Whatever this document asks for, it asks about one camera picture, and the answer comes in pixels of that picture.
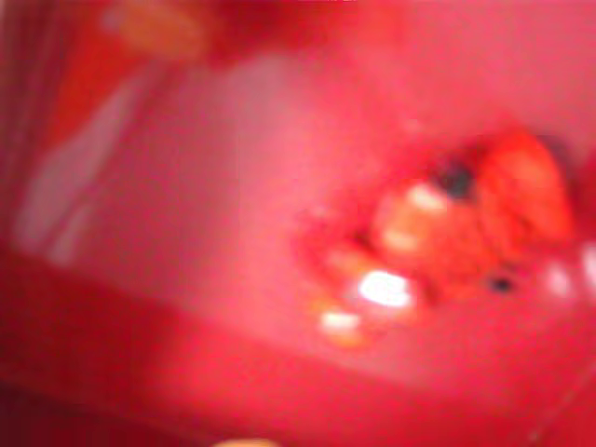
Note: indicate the orange pointed gripper finger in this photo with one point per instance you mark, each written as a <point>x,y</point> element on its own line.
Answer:
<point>247,443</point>

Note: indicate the dark red box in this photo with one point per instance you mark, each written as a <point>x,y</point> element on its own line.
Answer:
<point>139,372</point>

